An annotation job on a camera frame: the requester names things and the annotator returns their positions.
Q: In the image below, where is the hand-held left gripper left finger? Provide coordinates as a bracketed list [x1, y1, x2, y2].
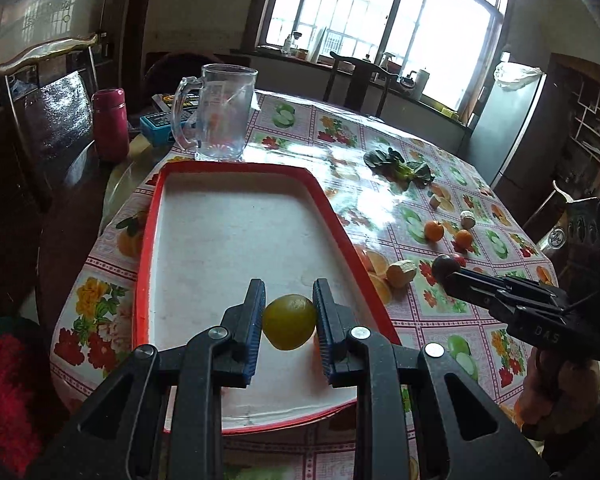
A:
[30, 278, 267, 480]

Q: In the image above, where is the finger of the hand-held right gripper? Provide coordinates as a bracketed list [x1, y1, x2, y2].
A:
[444, 279, 520, 319]
[457, 268, 565, 302]

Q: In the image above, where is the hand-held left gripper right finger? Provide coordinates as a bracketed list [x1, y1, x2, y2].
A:
[313, 278, 551, 480]

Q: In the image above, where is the green lime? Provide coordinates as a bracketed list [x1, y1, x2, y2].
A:
[262, 294, 318, 352]

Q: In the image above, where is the dark purple plum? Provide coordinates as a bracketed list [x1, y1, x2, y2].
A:
[431, 254, 460, 281]

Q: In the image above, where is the red rimmed white tray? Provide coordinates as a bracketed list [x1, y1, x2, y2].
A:
[132, 161, 403, 436]

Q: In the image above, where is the person's right hand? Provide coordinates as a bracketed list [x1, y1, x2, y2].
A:
[512, 350, 600, 431]

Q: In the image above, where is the carved back chair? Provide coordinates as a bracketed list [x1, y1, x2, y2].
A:
[522, 180, 600, 261]

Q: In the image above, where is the leafy green vegetable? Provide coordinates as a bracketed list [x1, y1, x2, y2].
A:
[364, 147, 436, 191]

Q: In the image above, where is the grey refrigerator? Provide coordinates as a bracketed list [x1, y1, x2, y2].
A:
[467, 60, 548, 201]

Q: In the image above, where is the plastic bag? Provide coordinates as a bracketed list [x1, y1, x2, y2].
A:
[495, 60, 543, 86]

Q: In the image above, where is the kettle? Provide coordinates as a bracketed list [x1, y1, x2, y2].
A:
[399, 71, 421, 98]

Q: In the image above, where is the clear glass mug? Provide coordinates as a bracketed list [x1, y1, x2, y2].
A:
[170, 63, 259, 162]

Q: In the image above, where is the blue box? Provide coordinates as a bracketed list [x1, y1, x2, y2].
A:
[140, 110, 198, 148]

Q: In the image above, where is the dark wooden chair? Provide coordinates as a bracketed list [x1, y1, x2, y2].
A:
[322, 51, 398, 118]

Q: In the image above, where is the black and yellow box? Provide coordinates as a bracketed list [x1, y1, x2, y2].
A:
[150, 92, 201, 113]

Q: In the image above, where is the red knitted garment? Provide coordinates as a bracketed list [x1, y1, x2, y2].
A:
[0, 300, 46, 478]

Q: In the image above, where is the red thermos bottle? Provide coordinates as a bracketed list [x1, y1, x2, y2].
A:
[91, 88, 131, 162]

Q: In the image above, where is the window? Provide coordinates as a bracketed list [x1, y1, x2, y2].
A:
[257, 0, 511, 116]

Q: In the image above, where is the wooden topped metal chair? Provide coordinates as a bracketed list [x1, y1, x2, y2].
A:
[0, 32, 113, 211]

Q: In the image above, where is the wooden display cabinet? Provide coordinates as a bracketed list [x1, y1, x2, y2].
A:
[0, 0, 146, 111]

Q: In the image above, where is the wooden wall shelf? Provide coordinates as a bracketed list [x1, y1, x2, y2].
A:
[550, 52, 600, 201]

